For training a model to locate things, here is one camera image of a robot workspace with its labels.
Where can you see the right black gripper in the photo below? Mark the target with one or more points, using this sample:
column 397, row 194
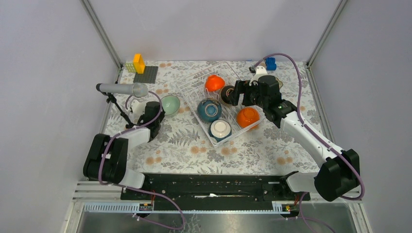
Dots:
column 238, row 88

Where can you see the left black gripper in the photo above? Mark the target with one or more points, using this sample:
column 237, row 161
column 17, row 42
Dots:
column 162, row 115

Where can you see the mint green bowl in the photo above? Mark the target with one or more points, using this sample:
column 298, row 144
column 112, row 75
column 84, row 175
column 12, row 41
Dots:
column 170, row 105

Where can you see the orange bowl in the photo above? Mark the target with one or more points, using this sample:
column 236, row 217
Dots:
column 247, row 116
column 214, row 83

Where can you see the blue glazed bowl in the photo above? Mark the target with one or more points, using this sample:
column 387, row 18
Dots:
column 209, row 110

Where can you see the small white floral bowl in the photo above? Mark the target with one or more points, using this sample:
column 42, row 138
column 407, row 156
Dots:
column 279, row 82

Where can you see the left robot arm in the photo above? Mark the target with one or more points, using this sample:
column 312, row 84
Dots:
column 107, row 158

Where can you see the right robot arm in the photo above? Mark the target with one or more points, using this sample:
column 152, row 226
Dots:
column 339, row 174

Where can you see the black bowl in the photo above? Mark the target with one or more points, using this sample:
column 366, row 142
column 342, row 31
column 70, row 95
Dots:
column 225, row 93

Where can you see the silver microphone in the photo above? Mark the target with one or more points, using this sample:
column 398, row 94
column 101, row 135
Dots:
column 136, row 89

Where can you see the grey building baseplate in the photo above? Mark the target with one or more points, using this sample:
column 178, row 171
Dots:
column 148, row 76

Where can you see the teal and white bowl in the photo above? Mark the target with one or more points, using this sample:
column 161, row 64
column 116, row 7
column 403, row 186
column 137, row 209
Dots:
column 219, row 130

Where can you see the blue building block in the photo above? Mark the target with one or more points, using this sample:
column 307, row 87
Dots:
column 270, row 63

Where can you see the yellow building block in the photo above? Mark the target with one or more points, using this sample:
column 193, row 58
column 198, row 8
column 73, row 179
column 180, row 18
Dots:
column 139, row 63

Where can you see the light green building block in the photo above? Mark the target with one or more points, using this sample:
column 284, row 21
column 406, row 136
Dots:
column 130, row 67

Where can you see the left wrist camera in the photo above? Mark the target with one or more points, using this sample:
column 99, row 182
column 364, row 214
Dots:
column 136, row 108

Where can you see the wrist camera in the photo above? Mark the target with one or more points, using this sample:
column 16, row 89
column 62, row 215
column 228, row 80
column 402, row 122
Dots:
column 136, row 108
column 259, row 72

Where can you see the white wire dish rack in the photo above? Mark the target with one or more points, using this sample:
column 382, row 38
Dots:
column 192, row 88

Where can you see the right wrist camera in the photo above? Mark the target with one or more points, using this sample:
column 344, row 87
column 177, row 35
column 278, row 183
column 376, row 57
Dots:
column 259, row 72

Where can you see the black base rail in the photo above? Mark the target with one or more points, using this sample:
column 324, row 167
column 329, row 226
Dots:
column 194, row 192

